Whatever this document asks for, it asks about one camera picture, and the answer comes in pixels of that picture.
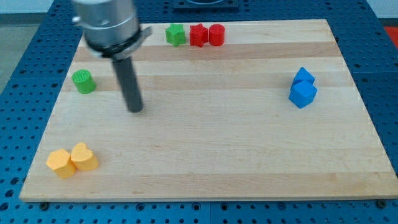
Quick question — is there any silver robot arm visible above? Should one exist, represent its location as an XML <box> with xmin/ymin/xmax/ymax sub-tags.
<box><xmin>72</xmin><ymin>0</ymin><xmax>152</xmax><ymax>60</ymax></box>

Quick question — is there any red star block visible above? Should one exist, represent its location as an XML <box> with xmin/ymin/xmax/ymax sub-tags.
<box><xmin>190</xmin><ymin>23</ymin><xmax>208</xmax><ymax>47</ymax></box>

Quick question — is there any green star block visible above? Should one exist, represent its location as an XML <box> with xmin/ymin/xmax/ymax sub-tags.
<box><xmin>165</xmin><ymin>24</ymin><xmax>186</xmax><ymax>47</ymax></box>

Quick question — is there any wooden board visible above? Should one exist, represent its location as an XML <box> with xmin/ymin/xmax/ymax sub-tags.
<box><xmin>20</xmin><ymin>19</ymin><xmax>397</xmax><ymax>202</ymax></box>

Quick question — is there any red cylinder block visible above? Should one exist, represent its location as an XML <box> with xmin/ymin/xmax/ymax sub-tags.
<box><xmin>209</xmin><ymin>24</ymin><xmax>225</xmax><ymax>46</ymax></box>

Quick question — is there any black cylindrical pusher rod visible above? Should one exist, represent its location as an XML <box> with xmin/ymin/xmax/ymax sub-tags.
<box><xmin>112</xmin><ymin>57</ymin><xmax>144</xmax><ymax>113</ymax></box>

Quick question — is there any blue cube block front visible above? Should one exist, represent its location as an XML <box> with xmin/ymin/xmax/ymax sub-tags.
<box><xmin>289</xmin><ymin>80</ymin><xmax>318</xmax><ymax>109</ymax></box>

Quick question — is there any blue cube block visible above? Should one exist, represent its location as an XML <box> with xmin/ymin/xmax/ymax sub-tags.
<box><xmin>290</xmin><ymin>67</ymin><xmax>315</xmax><ymax>88</ymax></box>
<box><xmin>289</xmin><ymin>80</ymin><xmax>318</xmax><ymax>109</ymax></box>

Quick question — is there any blue cube block rear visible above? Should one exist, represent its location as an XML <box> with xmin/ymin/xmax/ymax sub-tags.
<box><xmin>290</xmin><ymin>67</ymin><xmax>315</xmax><ymax>88</ymax></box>

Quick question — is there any green cylinder block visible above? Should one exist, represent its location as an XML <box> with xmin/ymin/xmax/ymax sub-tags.
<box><xmin>72</xmin><ymin>69</ymin><xmax>96</xmax><ymax>94</ymax></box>

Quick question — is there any yellow heart block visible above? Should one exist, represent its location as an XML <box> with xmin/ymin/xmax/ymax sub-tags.
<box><xmin>71</xmin><ymin>142</ymin><xmax>99</xmax><ymax>171</ymax></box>

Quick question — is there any yellow hexagon block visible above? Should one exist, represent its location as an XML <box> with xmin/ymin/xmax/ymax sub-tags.
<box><xmin>45</xmin><ymin>149</ymin><xmax>76</xmax><ymax>179</ymax></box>

